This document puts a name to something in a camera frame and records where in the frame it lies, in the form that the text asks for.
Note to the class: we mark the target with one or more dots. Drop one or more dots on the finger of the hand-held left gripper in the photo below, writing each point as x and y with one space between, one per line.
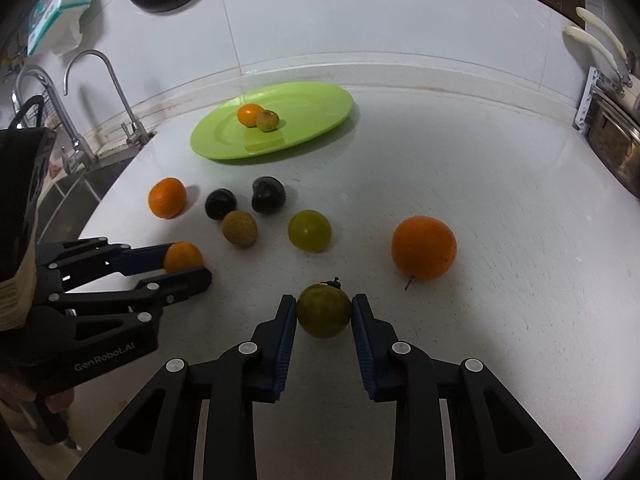
185 282
145 258

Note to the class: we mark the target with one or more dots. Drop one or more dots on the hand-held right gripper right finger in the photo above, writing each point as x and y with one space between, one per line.
361 350

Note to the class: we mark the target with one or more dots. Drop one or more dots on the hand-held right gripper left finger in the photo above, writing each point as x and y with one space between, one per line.
285 350

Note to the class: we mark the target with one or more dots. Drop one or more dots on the small orange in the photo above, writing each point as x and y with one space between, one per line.
247 115
167 198
184 256

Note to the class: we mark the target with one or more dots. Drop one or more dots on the green fruit with dark stem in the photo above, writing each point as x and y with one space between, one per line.
324 311

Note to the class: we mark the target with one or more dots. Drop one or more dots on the brown round fruit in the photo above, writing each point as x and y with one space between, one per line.
240 229

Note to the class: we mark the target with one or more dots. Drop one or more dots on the dark plum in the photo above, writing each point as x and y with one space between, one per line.
220 204
268 195

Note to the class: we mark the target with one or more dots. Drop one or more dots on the orange with stem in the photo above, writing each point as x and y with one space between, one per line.
423 247

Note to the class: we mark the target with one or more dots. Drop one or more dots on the green plate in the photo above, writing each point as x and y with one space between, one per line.
310 110

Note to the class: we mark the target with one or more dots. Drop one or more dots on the person's left forearm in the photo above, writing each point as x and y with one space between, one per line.
15 295

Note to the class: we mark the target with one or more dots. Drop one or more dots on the person's left hand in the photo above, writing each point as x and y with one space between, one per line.
12 392

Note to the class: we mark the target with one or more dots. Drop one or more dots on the steel sink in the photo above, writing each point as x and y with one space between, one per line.
95 180

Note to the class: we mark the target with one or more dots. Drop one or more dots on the thick chrome faucet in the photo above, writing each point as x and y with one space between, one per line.
61 112

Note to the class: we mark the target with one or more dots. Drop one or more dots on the thin gooseneck faucet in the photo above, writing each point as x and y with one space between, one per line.
118 88

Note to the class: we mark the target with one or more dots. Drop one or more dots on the small brownish green fruit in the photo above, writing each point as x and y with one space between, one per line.
268 121

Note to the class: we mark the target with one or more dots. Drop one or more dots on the paper towel pack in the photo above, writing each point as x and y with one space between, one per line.
60 5

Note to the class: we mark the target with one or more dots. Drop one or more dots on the steel pot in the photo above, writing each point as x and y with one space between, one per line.
617 135

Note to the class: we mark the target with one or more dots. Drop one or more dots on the white knife rack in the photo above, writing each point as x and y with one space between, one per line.
586 100

